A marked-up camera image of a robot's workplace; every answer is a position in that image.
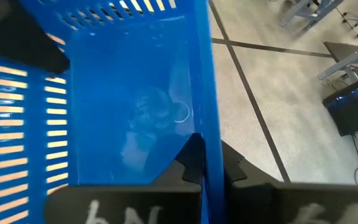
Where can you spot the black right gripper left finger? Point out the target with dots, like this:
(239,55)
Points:
(120,205)

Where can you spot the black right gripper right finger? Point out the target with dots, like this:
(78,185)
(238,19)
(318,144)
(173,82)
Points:
(291,205)

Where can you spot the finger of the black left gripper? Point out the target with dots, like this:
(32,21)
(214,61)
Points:
(11,34)

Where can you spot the blue plastic basket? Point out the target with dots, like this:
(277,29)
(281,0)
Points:
(104,93)

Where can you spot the black computer case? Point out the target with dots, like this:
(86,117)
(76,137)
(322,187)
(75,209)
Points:
(353,109)

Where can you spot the office chair base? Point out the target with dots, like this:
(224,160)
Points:
(357,23)

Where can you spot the grey desk frame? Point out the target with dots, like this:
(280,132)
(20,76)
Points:
(309,12)
(353,59)

